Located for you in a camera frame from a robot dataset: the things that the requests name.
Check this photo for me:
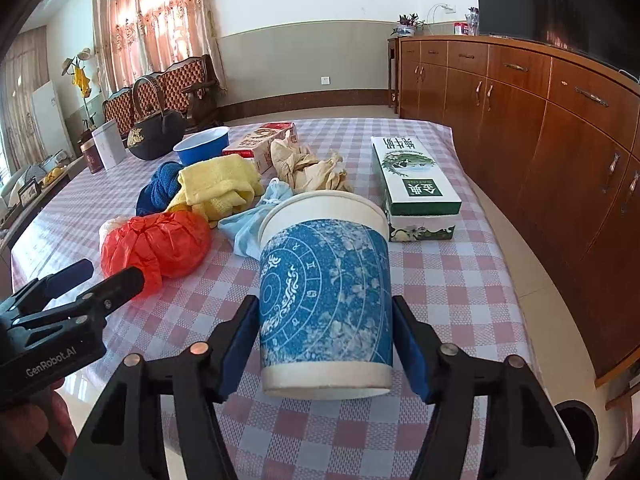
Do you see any pink patterned curtain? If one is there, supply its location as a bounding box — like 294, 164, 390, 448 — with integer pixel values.
92, 0, 226, 96

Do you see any red plastic bag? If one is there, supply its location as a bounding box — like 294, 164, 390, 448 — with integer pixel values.
100, 211, 213, 297

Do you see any yellow towel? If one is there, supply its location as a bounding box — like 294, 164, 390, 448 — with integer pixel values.
165, 155, 264, 228

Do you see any low side cabinet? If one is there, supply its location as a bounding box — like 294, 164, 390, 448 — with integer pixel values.
0, 150, 86, 261

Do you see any wooden sideboard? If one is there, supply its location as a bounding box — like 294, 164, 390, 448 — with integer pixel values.
397, 35, 640, 386

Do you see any yellow garment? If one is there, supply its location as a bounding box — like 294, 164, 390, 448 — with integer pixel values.
72, 66, 92, 98

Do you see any green and white carton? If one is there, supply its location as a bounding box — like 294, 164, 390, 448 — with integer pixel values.
371, 136, 462, 216

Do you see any beige cloth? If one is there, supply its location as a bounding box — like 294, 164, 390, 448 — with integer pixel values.
270, 139, 353, 195

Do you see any coat rack with hats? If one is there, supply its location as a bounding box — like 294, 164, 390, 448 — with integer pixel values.
61, 47, 98, 131

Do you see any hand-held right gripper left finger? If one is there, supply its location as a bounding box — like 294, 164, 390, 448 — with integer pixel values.
75, 295, 261, 480

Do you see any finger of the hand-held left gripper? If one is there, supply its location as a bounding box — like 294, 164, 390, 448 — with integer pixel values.
12, 266, 147, 332
0, 258, 96, 313

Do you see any black iron teapot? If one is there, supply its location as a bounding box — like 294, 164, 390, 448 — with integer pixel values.
125, 76, 186, 162

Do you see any potted plant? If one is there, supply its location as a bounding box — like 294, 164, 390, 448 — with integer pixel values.
391, 12, 426, 38

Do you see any picture frame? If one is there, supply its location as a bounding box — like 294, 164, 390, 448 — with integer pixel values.
17, 180, 41, 206

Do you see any pink checkered tablecloth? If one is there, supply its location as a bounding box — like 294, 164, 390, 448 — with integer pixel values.
10, 117, 538, 480

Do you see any blue knit cloth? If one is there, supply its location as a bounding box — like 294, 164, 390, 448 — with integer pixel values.
136, 161, 183, 217

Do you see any black television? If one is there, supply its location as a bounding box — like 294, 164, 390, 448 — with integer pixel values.
474, 0, 640, 83

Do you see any light blue face mask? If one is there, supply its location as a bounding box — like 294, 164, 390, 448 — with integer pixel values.
218, 177, 296, 259

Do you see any person's left hand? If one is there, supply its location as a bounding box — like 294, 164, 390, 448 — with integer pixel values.
0, 385, 61, 461

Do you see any dark wooden side table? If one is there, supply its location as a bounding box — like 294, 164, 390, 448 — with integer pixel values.
387, 36, 401, 108

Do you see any black stool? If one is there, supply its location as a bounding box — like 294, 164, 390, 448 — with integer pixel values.
555, 400, 599, 480

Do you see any blue bowl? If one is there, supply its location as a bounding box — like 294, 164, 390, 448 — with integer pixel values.
173, 127, 231, 167

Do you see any wooden upholstered bench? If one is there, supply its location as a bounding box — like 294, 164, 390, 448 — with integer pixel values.
102, 54, 221, 133

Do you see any floral tissue box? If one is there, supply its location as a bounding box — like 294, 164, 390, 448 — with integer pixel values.
387, 212, 457, 242

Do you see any dark red tin canister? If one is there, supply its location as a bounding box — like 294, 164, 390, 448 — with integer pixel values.
80, 139, 105, 175

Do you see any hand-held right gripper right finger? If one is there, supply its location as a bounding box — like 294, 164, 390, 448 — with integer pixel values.
391, 295, 573, 480

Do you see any blue patterned paper cup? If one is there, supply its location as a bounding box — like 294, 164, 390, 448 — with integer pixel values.
257, 191, 394, 401

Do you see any red and white box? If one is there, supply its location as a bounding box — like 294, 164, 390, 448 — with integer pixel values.
221, 122, 299, 173

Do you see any white wall socket with cable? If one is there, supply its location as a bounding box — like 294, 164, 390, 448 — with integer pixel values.
427, 4, 457, 26

